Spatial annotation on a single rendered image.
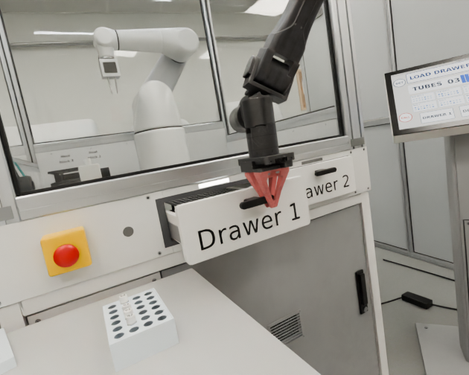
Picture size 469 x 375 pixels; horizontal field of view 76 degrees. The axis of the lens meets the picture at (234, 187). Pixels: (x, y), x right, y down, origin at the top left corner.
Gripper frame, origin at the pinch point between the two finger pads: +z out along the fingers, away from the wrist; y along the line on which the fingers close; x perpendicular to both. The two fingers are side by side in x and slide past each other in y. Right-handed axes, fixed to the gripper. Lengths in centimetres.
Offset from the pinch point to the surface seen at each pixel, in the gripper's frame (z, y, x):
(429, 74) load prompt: -26, 17, -86
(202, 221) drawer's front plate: 0.7, 3.0, 13.2
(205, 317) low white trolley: 13.8, -4.9, 18.4
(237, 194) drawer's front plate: -2.6, 3.0, 5.3
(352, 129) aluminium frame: -11, 19, -46
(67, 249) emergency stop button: 1.4, 11.5, 35.5
